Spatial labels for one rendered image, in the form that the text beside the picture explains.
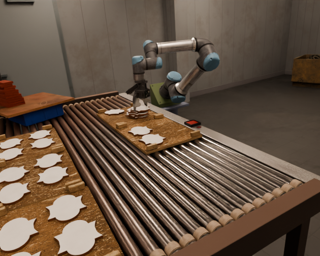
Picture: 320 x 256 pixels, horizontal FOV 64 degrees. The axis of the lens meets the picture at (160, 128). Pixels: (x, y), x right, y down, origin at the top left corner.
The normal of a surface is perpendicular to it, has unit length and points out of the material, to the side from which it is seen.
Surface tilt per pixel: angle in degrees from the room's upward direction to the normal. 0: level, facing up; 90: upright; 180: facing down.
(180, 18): 90
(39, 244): 0
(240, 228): 0
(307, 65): 90
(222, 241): 0
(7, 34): 90
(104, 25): 90
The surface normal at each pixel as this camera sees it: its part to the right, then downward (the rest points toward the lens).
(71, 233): -0.07, -0.93
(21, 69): 0.55, 0.26
